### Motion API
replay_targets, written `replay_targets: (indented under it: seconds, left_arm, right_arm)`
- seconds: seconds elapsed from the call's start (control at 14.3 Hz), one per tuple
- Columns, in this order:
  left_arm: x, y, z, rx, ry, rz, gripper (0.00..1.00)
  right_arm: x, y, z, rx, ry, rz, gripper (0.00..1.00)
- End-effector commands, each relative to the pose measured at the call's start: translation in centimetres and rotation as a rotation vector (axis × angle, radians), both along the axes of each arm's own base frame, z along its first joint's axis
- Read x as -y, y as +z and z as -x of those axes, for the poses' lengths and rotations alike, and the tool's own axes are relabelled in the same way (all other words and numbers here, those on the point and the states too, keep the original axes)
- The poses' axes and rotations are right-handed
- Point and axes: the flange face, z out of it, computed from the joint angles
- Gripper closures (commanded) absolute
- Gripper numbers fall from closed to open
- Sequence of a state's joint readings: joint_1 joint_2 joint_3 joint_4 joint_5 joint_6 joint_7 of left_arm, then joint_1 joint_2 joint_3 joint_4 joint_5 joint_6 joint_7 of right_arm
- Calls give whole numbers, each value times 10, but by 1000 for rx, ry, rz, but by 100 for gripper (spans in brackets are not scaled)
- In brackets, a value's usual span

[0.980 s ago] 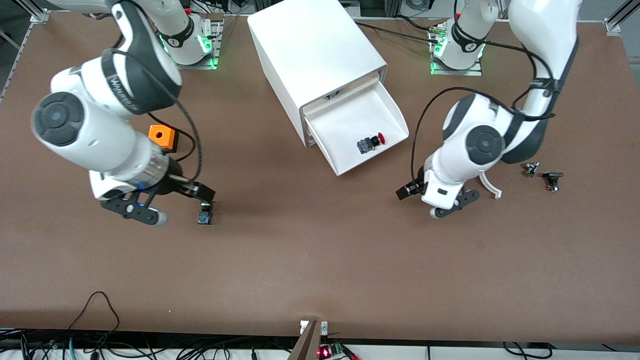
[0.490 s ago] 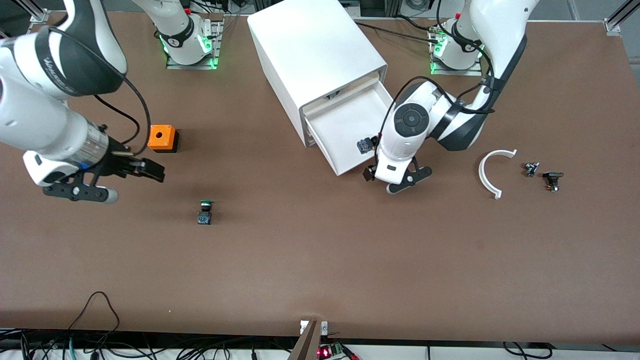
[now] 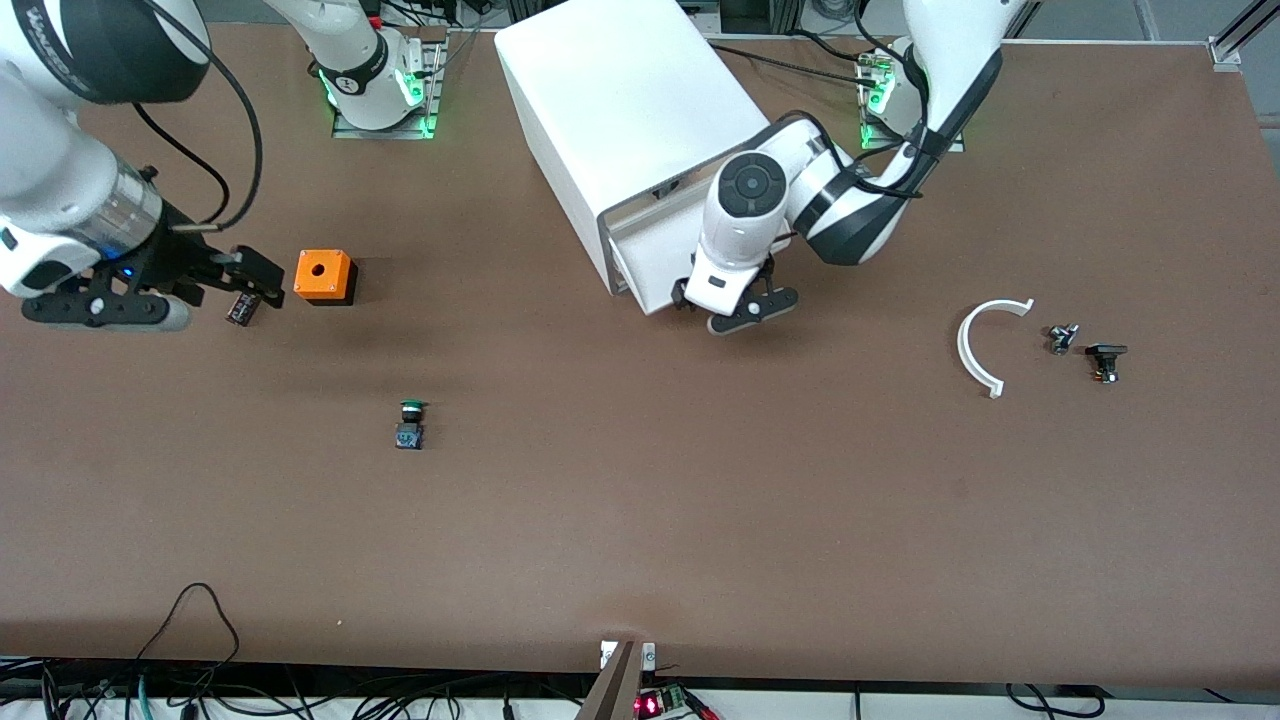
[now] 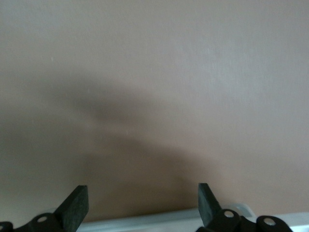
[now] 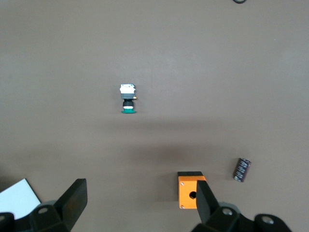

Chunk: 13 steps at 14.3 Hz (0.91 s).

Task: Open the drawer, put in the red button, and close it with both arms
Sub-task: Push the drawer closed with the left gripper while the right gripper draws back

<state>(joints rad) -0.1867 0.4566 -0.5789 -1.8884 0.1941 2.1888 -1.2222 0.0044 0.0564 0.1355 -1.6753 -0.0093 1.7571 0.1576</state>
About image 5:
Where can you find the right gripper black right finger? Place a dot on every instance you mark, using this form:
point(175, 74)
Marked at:
point(207, 207)

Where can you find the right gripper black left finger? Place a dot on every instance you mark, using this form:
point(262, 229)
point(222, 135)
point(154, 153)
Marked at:
point(70, 205)

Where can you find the white drawer cabinet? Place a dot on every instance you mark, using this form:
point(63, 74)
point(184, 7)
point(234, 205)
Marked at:
point(17, 198)

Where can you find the green push button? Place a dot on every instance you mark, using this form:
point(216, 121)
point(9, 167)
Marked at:
point(128, 96)

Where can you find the black cylindrical capacitor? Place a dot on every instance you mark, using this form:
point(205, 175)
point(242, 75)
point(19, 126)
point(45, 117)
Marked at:
point(242, 170)

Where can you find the orange button enclosure box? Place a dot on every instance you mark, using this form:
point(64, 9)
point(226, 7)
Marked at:
point(187, 193)

